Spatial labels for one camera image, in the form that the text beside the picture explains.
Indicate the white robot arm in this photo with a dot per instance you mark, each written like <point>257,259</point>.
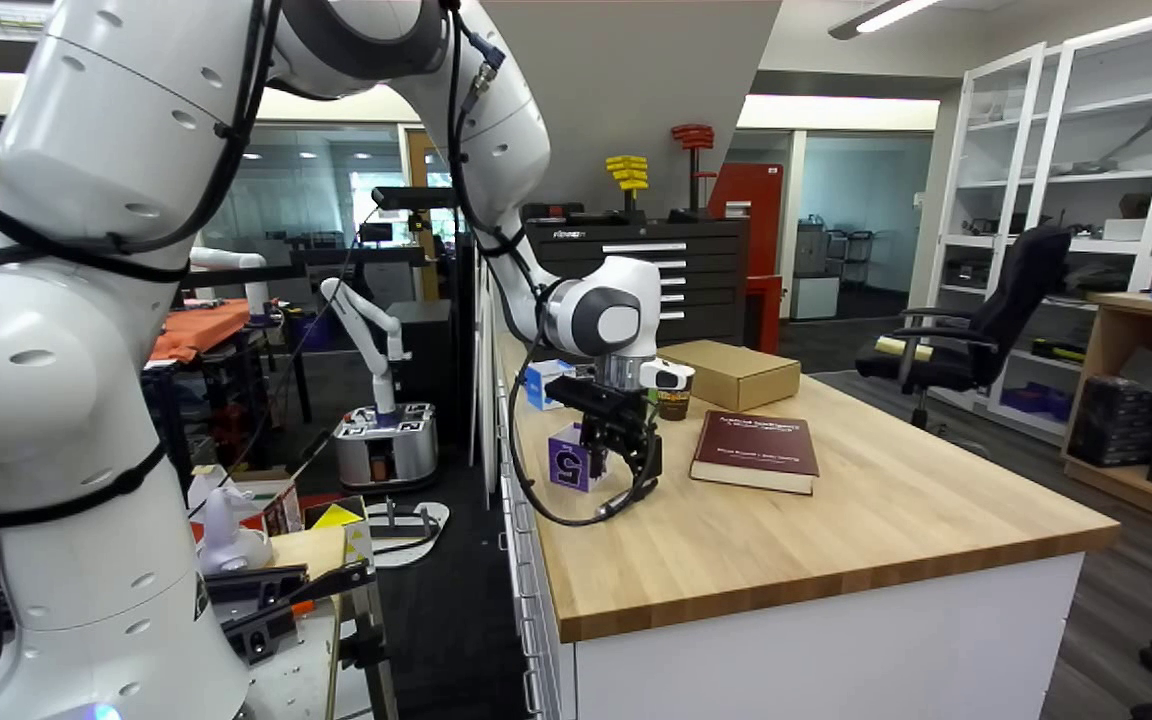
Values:
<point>117,151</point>

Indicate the side table with tools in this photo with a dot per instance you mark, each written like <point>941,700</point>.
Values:
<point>299,610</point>

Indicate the small white robot arm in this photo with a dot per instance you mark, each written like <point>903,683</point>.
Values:
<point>385,443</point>

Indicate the white glass door cabinet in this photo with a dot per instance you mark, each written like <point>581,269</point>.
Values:
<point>1055,135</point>

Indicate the brown cardboard box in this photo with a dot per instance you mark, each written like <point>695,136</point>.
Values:
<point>735,375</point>

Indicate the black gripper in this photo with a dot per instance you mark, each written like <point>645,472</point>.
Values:
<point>615,424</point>

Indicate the black mesh office chair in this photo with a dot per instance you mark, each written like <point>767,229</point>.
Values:
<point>965,350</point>

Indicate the dark red hardcover book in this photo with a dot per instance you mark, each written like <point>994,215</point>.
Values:
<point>756,455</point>

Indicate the black drawer cabinet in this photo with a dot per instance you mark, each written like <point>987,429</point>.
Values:
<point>703,269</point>

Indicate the red machine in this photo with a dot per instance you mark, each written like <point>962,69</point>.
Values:
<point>755,194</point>

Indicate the purple and white box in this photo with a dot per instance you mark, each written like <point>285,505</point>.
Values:
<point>571,460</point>

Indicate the wooden side shelf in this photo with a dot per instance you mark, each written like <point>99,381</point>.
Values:
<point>1111,434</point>

